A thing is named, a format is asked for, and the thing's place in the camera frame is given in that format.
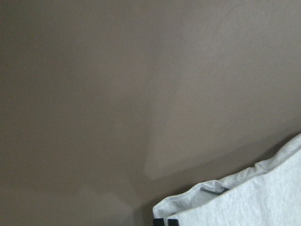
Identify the grey cartoon print t-shirt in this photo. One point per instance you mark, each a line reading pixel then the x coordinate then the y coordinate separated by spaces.
pixel 267 194

